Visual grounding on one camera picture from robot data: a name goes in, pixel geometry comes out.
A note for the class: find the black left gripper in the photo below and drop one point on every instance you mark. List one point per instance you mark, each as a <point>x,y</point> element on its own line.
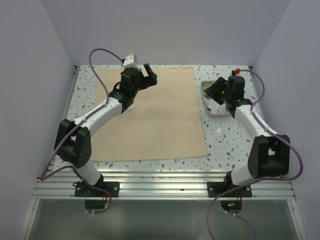
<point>149,81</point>

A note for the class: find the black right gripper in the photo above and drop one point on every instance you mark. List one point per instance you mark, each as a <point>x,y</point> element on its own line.
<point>213,90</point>

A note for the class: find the stainless steel tray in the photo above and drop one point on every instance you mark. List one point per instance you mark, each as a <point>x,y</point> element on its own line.
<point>204,85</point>

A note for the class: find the beige cloth mat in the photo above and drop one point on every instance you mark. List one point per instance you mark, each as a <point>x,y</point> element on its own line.
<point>166,123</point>

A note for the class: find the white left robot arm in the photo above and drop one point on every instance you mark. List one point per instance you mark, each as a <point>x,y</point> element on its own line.
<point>73,140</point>

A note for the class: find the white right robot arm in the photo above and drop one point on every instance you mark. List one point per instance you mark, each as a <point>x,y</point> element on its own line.
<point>269,157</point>

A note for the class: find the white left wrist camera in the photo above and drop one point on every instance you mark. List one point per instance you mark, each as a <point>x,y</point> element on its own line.
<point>130,61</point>

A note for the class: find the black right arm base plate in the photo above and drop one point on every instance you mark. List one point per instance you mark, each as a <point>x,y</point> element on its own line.
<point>215,189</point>

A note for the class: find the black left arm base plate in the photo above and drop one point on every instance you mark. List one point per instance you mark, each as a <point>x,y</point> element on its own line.
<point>101,189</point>

